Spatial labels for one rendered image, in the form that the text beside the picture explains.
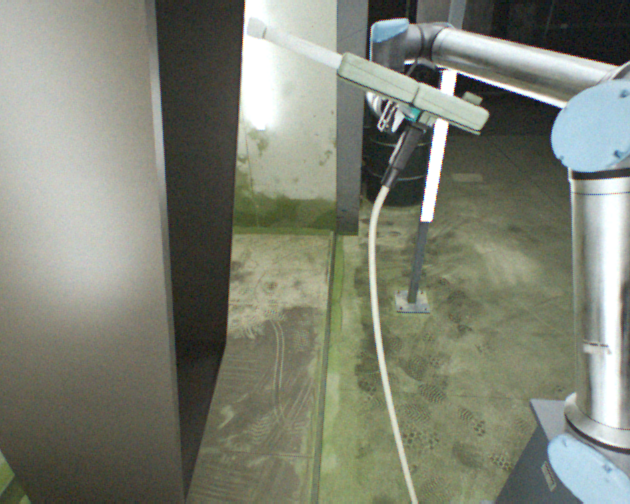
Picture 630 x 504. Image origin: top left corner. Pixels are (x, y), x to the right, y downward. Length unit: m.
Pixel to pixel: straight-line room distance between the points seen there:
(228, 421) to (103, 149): 1.49
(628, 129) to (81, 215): 0.70
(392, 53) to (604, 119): 0.54
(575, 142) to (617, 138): 0.05
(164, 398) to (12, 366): 0.24
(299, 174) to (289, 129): 0.33
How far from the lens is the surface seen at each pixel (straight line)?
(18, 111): 0.50
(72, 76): 0.45
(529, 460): 1.31
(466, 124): 0.81
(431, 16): 7.46
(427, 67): 0.89
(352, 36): 2.54
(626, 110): 0.65
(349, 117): 2.61
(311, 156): 2.70
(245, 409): 1.82
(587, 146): 0.66
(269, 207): 2.91
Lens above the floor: 1.54
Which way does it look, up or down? 34 degrees down
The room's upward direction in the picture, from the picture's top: 2 degrees counter-clockwise
